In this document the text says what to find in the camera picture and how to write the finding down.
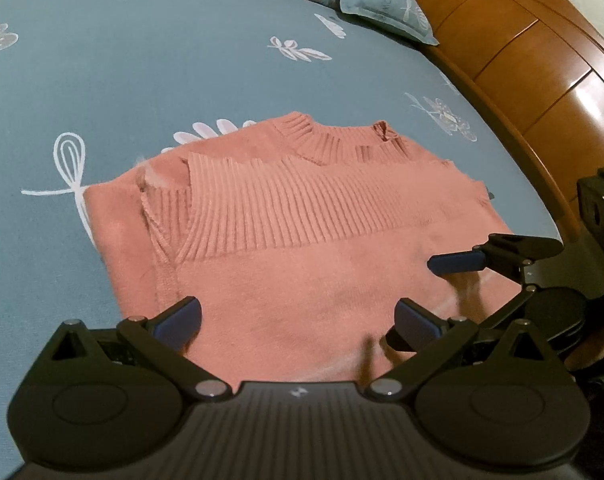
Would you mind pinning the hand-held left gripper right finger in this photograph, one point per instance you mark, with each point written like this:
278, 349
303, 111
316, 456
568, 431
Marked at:
417, 326

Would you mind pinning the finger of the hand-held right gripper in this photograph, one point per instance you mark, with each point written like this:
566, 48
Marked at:
456, 263
506, 310

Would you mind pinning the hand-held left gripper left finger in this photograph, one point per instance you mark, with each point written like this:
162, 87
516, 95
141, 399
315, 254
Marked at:
179, 324

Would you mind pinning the pink knit sweater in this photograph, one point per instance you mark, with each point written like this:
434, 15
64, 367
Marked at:
282, 270

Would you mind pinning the wooden bed headboard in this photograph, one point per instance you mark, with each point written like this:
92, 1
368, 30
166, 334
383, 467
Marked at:
531, 35

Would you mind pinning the blue printed pillow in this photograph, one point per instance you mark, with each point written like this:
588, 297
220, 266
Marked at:
381, 0

